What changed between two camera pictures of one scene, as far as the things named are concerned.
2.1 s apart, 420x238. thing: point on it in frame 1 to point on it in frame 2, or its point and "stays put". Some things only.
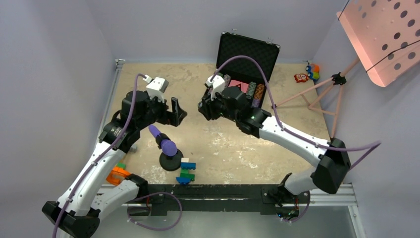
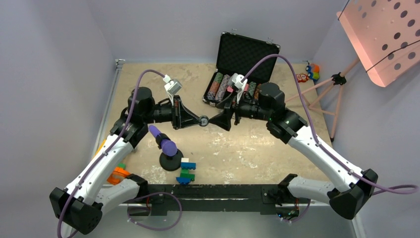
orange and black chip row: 259,91 stays put
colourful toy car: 313,70 stays put
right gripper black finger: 206,108 to 223,120
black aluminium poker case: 243,73 stays put
